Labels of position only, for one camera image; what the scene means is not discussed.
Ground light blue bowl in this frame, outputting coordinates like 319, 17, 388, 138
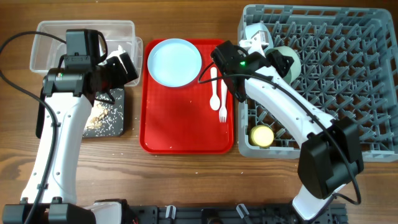
244, 22, 274, 47

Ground black food waste tray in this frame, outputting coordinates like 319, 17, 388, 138
35, 85, 126, 139

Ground grey dishwasher rack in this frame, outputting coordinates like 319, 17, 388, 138
238, 4, 397, 162

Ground large white napkin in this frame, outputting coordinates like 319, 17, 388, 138
106, 45, 126, 59

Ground yellow plastic cup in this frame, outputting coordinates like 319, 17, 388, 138
249, 125, 274, 147

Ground rice and nutshell scraps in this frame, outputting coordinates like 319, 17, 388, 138
83, 90, 124, 136

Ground red serving tray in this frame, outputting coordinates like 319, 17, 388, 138
139, 38, 234, 155

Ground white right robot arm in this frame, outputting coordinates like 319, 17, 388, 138
210, 40, 364, 223

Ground mint green bowl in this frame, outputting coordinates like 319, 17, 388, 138
273, 46, 301, 84

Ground light blue plate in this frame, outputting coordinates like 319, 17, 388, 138
147, 39, 202, 88

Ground white plastic spoon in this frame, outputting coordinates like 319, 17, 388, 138
210, 67, 220, 111

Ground clear plastic waste bin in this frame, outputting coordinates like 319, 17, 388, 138
29, 20, 144, 76

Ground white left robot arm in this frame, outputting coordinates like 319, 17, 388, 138
2, 29, 139, 223

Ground white plastic fork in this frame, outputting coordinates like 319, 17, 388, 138
219, 79, 228, 123

